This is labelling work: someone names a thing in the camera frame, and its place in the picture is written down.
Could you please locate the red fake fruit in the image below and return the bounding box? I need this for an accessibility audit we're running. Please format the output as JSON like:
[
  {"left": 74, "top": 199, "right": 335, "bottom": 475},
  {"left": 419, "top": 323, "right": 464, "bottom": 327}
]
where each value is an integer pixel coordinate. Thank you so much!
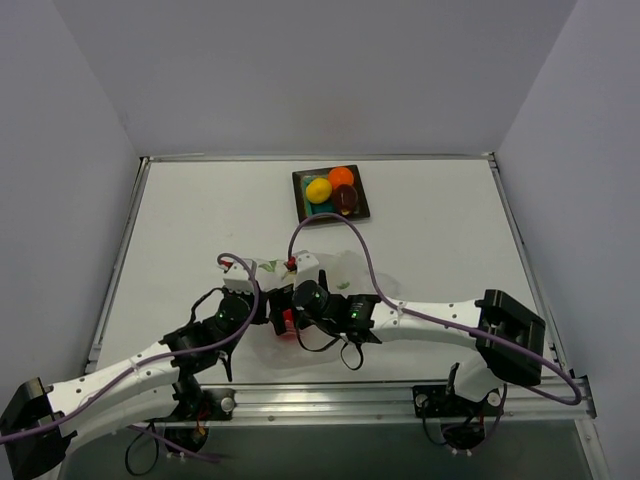
[{"left": 279, "top": 309, "right": 296, "bottom": 340}]

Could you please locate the dark red fake plum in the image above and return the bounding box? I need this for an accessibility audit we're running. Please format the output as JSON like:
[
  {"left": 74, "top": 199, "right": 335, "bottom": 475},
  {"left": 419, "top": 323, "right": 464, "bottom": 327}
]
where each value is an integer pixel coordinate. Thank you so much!
[{"left": 331, "top": 185, "right": 359, "bottom": 216}]

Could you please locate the aluminium table frame rail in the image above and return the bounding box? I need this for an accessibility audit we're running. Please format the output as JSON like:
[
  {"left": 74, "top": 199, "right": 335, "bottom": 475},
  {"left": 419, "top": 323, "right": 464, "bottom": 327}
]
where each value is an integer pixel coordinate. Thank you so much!
[{"left": 80, "top": 155, "right": 606, "bottom": 479}]

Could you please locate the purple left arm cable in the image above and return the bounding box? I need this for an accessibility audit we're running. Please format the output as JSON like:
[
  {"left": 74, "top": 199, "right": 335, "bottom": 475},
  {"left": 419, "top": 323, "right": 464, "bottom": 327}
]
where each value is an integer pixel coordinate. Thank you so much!
[{"left": 0, "top": 252, "right": 261, "bottom": 464}]

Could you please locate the square teal dark-rimmed plate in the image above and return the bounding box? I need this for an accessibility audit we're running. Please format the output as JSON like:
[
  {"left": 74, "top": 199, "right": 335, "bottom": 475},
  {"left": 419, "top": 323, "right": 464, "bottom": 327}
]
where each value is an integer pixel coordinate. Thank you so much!
[{"left": 291, "top": 165, "right": 371, "bottom": 222}]

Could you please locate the translucent printed plastic bag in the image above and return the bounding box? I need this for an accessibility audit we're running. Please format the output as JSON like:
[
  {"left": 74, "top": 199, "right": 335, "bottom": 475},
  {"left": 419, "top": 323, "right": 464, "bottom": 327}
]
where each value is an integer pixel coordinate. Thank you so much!
[{"left": 246, "top": 251, "right": 376, "bottom": 370}]

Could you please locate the yellow fake lemon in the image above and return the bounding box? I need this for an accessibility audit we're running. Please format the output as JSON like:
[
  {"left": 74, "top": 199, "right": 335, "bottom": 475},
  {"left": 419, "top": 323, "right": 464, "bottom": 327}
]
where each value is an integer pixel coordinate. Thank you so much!
[{"left": 305, "top": 177, "right": 333, "bottom": 204}]

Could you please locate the orange fake fruit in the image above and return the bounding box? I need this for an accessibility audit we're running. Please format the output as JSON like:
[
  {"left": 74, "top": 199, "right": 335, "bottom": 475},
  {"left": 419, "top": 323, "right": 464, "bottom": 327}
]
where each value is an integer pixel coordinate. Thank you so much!
[{"left": 327, "top": 166, "right": 355, "bottom": 189}]

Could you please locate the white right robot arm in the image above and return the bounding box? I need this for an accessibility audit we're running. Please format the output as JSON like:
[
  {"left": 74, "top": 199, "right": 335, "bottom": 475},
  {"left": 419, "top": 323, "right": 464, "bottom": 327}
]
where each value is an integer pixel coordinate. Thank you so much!
[{"left": 269, "top": 279, "right": 546, "bottom": 413}]

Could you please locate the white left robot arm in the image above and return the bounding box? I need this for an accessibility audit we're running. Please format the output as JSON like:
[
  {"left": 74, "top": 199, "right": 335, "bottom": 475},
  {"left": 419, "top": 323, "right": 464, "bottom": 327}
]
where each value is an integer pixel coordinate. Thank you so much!
[{"left": 1, "top": 289, "right": 268, "bottom": 479}]

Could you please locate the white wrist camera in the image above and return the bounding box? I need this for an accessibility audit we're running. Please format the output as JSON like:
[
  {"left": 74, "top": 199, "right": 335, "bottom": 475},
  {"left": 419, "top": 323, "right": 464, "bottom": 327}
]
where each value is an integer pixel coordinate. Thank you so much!
[
  {"left": 218, "top": 259, "right": 257, "bottom": 294},
  {"left": 285, "top": 250, "right": 320, "bottom": 288}
]

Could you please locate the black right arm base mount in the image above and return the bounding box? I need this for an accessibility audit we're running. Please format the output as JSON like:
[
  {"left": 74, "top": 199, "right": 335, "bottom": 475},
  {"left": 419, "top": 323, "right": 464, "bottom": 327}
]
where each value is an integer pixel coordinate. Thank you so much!
[{"left": 412, "top": 362, "right": 508, "bottom": 457}]

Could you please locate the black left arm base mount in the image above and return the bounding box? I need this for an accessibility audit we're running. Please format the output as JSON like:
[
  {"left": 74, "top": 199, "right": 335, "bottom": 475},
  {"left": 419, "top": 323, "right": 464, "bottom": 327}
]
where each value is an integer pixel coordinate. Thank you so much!
[{"left": 163, "top": 378, "right": 236, "bottom": 452}]

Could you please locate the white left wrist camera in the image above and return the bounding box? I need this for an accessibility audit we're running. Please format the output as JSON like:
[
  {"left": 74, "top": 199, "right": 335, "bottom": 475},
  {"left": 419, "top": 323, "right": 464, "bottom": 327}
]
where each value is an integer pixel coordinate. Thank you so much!
[{"left": 218, "top": 259, "right": 257, "bottom": 294}]

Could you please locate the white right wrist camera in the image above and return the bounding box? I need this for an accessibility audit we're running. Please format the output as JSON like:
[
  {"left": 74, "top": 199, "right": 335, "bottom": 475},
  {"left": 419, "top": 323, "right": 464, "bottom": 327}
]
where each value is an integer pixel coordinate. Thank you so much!
[{"left": 285, "top": 250, "right": 320, "bottom": 288}]

